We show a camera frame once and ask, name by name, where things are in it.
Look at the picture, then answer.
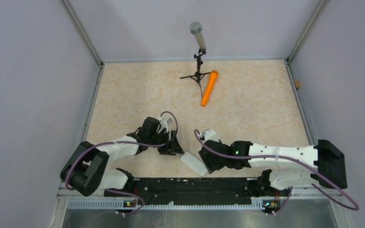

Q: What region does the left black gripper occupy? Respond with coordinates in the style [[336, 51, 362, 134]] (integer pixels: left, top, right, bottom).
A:
[[149, 130, 184, 155]]

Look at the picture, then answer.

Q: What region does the white remote control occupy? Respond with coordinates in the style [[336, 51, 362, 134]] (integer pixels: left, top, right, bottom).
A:
[[180, 152, 207, 177]]

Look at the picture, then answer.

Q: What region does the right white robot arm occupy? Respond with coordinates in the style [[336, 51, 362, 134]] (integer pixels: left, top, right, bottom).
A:
[[198, 138, 348, 196]]

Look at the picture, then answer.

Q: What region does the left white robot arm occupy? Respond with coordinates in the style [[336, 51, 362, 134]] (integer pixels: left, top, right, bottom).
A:
[[60, 115, 184, 196]]

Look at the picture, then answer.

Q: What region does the black tripod mic stand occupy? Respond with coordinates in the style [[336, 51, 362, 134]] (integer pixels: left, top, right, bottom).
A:
[[180, 49, 210, 97]]

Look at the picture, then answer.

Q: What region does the orange microphone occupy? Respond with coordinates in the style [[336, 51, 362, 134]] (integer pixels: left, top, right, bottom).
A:
[[201, 70, 219, 107]]

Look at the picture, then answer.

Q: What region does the grey microphone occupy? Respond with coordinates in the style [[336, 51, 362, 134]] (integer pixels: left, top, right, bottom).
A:
[[189, 21, 206, 50]]

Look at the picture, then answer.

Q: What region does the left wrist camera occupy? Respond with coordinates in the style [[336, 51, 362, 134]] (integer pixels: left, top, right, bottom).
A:
[[158, 116, 173, 132]]

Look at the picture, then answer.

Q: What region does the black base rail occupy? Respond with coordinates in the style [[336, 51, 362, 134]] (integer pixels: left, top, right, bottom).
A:
[[121, 178, 266, 206]]

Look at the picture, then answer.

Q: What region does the white cable duct strip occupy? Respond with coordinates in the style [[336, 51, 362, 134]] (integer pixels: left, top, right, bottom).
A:
[[68, 199, 265, 210]]

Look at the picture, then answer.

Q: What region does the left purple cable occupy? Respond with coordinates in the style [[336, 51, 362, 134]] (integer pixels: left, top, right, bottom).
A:
[[64, 111, 179, 216]]

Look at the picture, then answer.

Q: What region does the small tan wall knob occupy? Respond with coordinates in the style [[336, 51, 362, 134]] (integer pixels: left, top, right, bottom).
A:
[[293, 79, 301, 89]]

